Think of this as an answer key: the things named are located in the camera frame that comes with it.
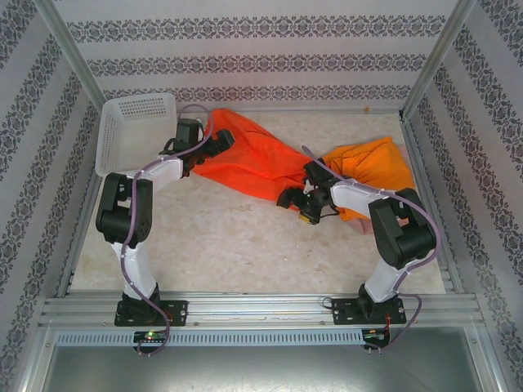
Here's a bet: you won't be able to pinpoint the white plastic mesh basket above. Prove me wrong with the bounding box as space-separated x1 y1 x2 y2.
94 91 179 179

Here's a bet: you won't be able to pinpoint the grey sheet metal panel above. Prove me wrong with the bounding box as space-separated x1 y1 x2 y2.
38 326 502 392

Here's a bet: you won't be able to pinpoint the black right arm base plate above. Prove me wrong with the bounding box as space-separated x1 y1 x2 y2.
331 296 408 326

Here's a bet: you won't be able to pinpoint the red-orange shorts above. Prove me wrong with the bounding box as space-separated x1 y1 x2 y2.
190 107 324 203

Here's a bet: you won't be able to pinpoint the white slotted cable duct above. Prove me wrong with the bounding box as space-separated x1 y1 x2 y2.
54 329 365 349

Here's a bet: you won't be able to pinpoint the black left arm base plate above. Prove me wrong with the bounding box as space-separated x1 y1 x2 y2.
114 300 190 327

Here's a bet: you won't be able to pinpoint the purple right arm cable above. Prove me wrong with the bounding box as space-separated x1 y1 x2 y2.
301 145 443 354

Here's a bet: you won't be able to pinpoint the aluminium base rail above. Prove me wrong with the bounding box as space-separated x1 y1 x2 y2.
38 289 482 328

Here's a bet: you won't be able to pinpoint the orange shorts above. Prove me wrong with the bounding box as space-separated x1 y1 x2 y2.
320 136 417 222

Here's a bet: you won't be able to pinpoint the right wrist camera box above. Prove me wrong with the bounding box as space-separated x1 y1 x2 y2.
302 160 335 189

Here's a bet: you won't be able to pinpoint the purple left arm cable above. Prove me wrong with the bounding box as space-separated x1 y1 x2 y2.
119 103 218 359

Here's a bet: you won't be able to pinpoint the aluminium rear rail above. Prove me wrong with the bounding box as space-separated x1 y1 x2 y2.
175 105 405 115

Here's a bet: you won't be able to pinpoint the pink shorts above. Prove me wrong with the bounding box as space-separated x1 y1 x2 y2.
352 142 414 237

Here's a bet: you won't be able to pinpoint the small circuit board green light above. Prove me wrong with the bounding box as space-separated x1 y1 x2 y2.
133 331 169 345

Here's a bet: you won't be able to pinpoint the aluminium frame post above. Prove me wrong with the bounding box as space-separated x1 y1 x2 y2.
399 0 477 120
34 0 106 110

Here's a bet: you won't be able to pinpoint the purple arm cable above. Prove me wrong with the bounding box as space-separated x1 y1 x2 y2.
119 103 218 359
301 145 443 354

